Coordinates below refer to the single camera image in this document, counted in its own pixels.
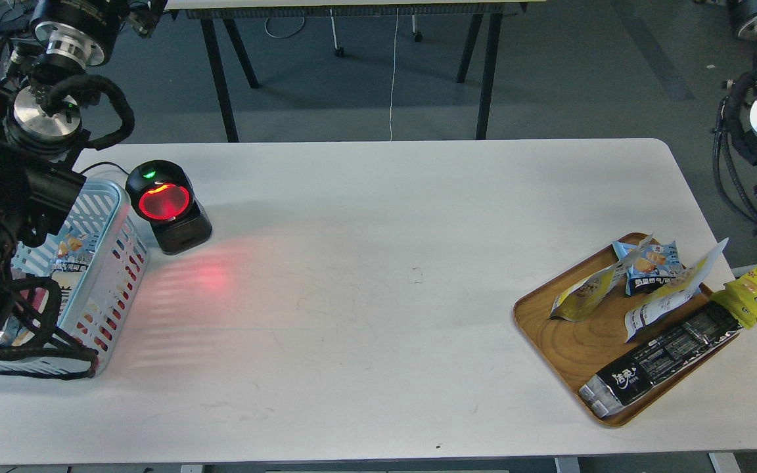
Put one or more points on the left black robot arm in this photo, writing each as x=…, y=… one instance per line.
x=51, y=110

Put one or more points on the blue snack bag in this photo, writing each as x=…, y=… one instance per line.
x=656, y=265

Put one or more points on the long black snack package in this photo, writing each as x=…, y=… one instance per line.
x=645, y=368

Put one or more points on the light blue plastic basket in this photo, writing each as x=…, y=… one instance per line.
x=67, y=324

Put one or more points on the snack bag inside basket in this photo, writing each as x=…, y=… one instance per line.
x=75, y=252

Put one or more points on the black barcode scanner red window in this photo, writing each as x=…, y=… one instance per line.
x=162, y=194

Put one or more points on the brown wooden tray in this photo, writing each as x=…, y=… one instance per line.
x=575, y=351

